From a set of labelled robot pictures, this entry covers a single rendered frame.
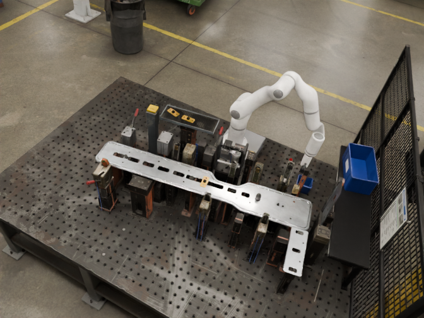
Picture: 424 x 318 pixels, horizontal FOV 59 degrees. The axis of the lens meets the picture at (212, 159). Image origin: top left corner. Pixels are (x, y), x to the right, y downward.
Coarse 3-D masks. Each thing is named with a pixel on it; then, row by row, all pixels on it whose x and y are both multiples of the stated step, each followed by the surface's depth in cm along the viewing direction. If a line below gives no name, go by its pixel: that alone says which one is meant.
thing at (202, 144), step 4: (200, 140) 242; (200, 144) 239; (204, 144) 239; (200, 148) 240; (204, 148) 239; (200, 152) 243; (200, 156) 246; (200, 160) 249; (200, 164) 252; (200, 180) 264
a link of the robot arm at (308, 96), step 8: (288, 72) 230; (296, 80) 228; (296, 88) 229; (304, 88) 221; (312, 88) 221; (304, 96) 222; (312, 96) 220; (304, 104) 226; (312, 104) 223; (312, 112) 226
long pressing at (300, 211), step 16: (112, 144) 245; (96, 160) 236; (112, 160) 236; (128, 160) 237; (144, 160) 239; (160, 160) 240; (144, 176) 231; (160, 176) 231; (176, 176) 233; (192, 176) 234; (208, 176) 235; (224, 192) 228; (240, 192) 229; (256, 192) 230; (272, 192) 231; (240, 208) 221; (256, 208) 222; (272, 208) 223; (288, 208) 224; (304, 208) 226; (288, 224) 217; (304, 224) 218
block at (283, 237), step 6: (282, 234) 214; (288, 234) 215; (276, 240) 212; (282, 240) 212; (276, 246) 215; (282, 246) 213; (270, 252) 230; (276, 252) 221; (282, 252) 218; (270, 258) 227; (276, 258) 225; (270, 264) 231; (276, 264) 230
